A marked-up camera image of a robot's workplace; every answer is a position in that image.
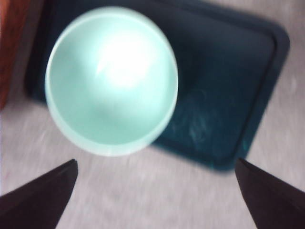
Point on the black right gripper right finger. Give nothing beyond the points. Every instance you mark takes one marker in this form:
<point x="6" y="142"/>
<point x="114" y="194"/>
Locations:
<point x="274" y="202"/>

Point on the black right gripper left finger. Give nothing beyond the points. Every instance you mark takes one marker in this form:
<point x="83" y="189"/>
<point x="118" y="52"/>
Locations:
<point x="35" y="202"/>

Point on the teal bowl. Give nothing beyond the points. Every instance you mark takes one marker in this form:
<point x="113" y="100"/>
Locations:
<point x="109" y="83"/>

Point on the brown wicker basket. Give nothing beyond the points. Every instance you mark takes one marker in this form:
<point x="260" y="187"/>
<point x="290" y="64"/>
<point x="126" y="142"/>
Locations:
<point x="12" y="47"/>

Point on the dark rectangular tray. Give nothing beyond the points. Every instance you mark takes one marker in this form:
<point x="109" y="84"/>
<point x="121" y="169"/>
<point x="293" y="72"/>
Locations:
<point x="226" y="83"/>

